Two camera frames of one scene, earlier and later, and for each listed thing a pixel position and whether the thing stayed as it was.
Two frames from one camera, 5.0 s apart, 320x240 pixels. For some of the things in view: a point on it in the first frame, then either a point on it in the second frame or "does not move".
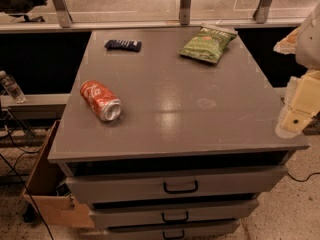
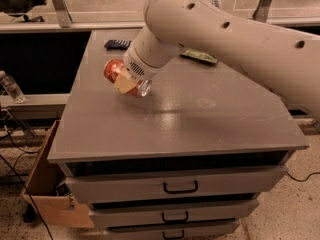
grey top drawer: x=172 y=186 does not move
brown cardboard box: x=48 y=193 does not move
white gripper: x=309 y=42 -> x=139 y=66
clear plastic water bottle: x=12 y=87 does not move
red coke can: x=106 y=106 -> x=115 y=66
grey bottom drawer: x=207 y=230 does not move
